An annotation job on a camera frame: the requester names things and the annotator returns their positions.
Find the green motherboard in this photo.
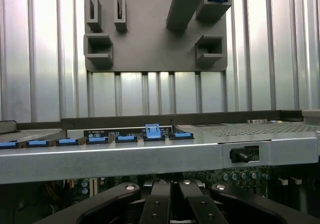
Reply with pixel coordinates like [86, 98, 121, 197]
[42, 168, 320, 214]

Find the open black PC case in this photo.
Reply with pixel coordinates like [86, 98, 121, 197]
[0, 109, 320, 224]

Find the flat blue slot clip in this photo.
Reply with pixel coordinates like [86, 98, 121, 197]
[86, 136, 109, 144]
[115, 135, 138, 143]
[171, 132, 194, 140]
[55, 138, 81, 147]
[25, 139, 49, 148]
[0, 141, 19, 149]

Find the raised blue slot clip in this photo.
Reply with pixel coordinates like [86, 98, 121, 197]
[144, 123, 161, 139]

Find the grey plastic parts rack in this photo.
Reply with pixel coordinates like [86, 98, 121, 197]
[83, 0, 233, 72]

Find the green RAM stick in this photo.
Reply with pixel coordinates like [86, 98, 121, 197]
[118, 0, 127, 20]

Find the black intrusion switch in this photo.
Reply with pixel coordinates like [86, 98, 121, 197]
[229, 146, 261, 164]

